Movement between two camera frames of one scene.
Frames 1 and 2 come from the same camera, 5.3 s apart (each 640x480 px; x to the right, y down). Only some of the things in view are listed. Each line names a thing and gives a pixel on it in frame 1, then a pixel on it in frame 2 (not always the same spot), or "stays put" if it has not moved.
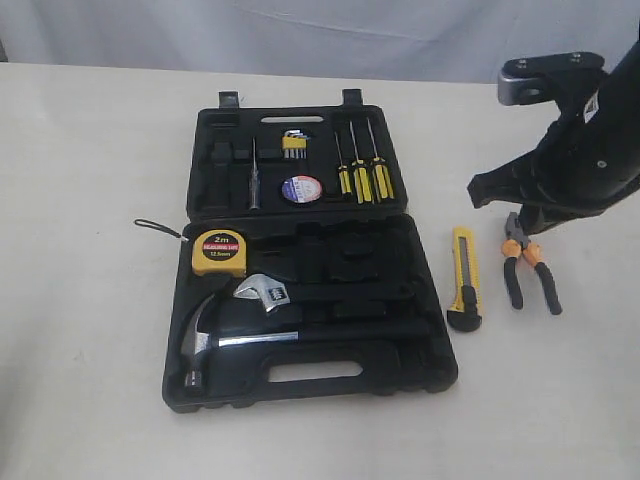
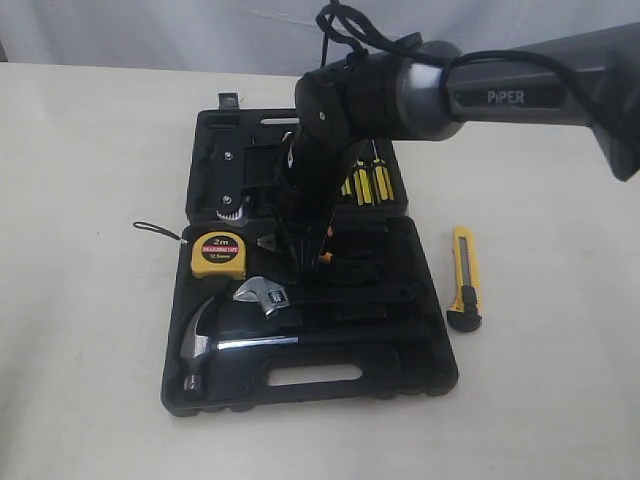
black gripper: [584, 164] to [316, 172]
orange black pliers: [516, 243] to [269, 243]
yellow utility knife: [465, 315] stays put
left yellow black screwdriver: [343, 173] stays put
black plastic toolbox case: [299, 277] stays put
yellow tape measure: [216, 253] stays put
